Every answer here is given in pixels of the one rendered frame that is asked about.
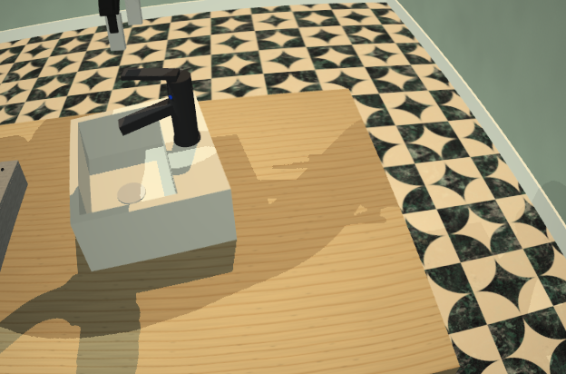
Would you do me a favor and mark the white square sink basin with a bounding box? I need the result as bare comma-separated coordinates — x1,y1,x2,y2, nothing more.
70,93,237,271

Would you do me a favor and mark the black mixer tap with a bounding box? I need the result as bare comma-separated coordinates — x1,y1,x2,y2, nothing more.
118,68,201,147

